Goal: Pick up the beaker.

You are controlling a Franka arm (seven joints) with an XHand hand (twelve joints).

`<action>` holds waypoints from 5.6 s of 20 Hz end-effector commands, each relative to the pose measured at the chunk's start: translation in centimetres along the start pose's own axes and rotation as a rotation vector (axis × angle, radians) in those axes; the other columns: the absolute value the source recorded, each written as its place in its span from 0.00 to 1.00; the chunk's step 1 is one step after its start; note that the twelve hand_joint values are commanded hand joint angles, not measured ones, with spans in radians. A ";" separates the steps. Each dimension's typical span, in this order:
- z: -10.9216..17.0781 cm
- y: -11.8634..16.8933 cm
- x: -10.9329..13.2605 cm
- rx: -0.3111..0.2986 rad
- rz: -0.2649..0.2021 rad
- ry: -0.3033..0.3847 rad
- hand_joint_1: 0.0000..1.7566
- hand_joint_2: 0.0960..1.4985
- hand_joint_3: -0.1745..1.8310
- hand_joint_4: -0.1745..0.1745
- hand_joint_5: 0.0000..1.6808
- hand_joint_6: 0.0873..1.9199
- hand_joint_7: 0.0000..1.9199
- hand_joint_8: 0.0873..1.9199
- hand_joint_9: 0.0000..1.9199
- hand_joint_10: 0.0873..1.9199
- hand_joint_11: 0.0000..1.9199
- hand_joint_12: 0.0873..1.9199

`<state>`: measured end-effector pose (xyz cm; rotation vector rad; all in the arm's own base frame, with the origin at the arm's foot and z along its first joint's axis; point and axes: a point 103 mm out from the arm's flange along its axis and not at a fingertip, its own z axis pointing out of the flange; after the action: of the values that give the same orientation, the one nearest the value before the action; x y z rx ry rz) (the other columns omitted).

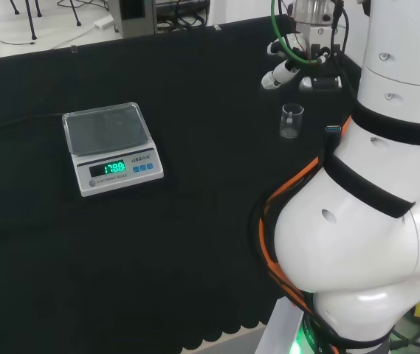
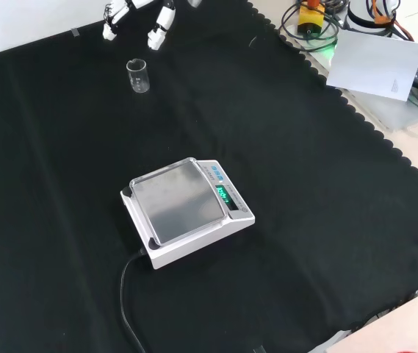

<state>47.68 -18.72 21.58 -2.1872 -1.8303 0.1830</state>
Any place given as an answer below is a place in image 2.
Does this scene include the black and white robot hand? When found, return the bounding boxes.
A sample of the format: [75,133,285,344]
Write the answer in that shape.
[101,0,203,51]

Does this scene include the small clear glass beaker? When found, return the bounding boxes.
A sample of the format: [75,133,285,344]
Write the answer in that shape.
[126,58,151,95]

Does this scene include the yellow stop button box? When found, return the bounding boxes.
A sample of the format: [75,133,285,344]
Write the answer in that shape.
[297,0,325,36]

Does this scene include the white electronic balance steel pan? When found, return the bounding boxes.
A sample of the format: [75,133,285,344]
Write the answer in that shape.
[120,157,256,271]

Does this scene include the white paper sheet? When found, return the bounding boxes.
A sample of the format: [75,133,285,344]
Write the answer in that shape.
[325,29,418,101]

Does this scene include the black scalloped bench cloth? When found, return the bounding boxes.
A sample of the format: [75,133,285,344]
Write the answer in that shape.
[0,0,418,353]

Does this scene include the black looped cable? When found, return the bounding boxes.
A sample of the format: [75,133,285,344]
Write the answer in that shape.
[279,0,342,51]

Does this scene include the orange cable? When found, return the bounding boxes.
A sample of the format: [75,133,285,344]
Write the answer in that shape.
[370,0,414,42]

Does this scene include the grey metal base plate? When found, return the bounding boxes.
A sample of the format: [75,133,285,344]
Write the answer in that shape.
[280,21,418,131]

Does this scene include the black balance power cable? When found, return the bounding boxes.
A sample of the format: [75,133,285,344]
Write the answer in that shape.
[119,247,148,353]

